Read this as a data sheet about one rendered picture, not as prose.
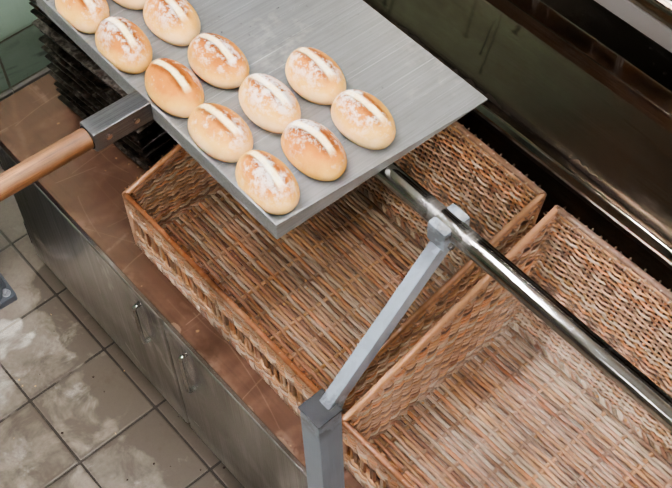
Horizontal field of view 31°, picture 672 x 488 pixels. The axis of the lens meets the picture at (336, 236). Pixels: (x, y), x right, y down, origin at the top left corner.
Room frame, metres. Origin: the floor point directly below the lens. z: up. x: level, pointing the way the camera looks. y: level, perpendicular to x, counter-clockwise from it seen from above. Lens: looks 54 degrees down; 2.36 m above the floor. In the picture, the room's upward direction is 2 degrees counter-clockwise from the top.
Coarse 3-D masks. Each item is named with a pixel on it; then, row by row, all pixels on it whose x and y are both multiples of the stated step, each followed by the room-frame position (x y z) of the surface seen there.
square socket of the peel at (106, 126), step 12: (132, 96) 1.07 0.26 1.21; (108, 108) 1.05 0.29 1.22; (120, 108) 1.05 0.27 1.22; (132, 108) 1.05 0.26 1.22; (144, 108) 1.05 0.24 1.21; (84, 120) 1.03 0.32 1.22; (96, 120) 1.03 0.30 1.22; (108, 120) 1.03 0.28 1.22; (120, 120) 1.03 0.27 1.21; (132, 120) 1.04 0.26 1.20; (144, 120) 1.05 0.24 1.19; (96, 132) 1.01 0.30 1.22; (108, 132) 1.02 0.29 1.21; (120, 132) 1.03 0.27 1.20; (96, 144) 1.00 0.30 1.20; (108, 144) 1.01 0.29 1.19
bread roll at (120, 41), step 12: (108, 24) 1.19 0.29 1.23; (120, 24) 1.18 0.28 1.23; (132, 24) 1.19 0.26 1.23; (96, 36) 1.19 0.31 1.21; (108, 36) 1.17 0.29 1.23; (120, 36) 1.16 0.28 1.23; (132, 36) 1.16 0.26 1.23; (144, 36) 1.18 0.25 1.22; (108, 48) 1.16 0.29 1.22; (120, 48) 1.15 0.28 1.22; (132, 48) 1.15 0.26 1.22; (144, 48) 1.16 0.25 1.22; (108, 60) 1.15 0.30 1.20; (120, 60) 1.14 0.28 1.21; (132, 60) 1.14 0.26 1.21; (144, 60) 1.14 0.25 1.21; (132, 72) 1.14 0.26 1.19
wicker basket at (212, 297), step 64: (448, 128) 1.32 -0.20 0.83; (128, 192) 1.30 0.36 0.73; (192, 192) 1.38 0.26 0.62; (384, 192) 1.36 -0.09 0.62; (448, 192) 1.28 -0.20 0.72; (512, 192) 1.20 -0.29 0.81; (192, 256) 1.16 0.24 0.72; (256, 256) 1.25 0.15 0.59; (320, 256) 1.24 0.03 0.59; (384, 256) 1.24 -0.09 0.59; (448, 256) 1.22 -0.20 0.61; (256, 320) 1.11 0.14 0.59; (320, 384) 0.98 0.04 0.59
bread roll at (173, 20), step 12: (156, 0) 1.23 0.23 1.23; (168, 0) 1.23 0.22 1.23; (180, 0) 1.23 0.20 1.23; (144, 12) 1.24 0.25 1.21; (156, 12) 1.22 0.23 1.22; (168, 12) 1.21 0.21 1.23; (180, 12) 1.21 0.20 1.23; (192, 12) 1.22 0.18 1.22; (156, 24) 1.21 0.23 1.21; (168, 24) 1.20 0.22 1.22; (180, 24) 1.20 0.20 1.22; (192, 24) 1.20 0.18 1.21; (168, 36) 1.19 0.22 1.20; (180, 36) 1.19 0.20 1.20; (192, 36) 1.19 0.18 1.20
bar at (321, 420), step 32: (416, 192) 0.92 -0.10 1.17; (448, 224) 0.87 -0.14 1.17; (480, 256) 0.83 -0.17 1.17; (416, 288) 0.84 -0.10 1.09; (512, 288) 0.78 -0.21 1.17; (384, 320) 0.81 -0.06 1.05; (544, 320) 0.74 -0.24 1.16; (576, 320) 0.73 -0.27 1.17; (608, 352) 0.68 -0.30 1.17; (352, 384) 0.77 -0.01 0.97; (640, 384) 0.64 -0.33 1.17; (320, 416) 0.73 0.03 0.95; (320, 448) 0.72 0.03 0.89; (320, 480) 0.72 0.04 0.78
